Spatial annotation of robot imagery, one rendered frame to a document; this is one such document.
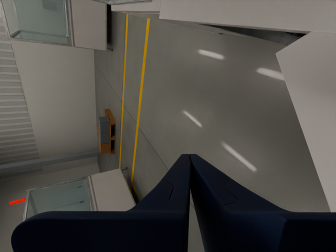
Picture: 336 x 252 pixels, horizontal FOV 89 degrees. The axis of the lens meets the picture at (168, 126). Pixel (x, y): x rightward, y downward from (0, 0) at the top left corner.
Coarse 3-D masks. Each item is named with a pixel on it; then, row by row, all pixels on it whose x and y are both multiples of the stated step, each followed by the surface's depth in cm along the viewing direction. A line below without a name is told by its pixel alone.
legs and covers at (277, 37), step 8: (200, 24) 59; (208, 24) 57; (240, 32) 65; (248, 32) 67; (256, 32) 69; (264, 32) 72; (272, 32) 73; (280, 32) 75; (288, 32) 82; (272, 40) 75; (280, 40) 78; (288, 40) 82
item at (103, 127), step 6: (108, 114) 510; (102, 120) 477; (108, 120) 483; (114, 120) 487; (102, 126) 482; (108, 126) 491; (102, 132) 492; (108, 132) 502; (102, 138) 502; (108, 138) 512; (114, 138) 515; (102, 144) 512; (108, 144) 523; (102, 150) 524; (108, 150) 535
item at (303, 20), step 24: (168, 0) 48; (192, 0) 39; (216, 0) 34; (240, 0) 29; (264, 0) 26; (288, 0) 23; (312, 0) 21; (216, 24) 36; (240, 24) 30; (264, 24) 26; (288, 24) 24; (312, 24) 21
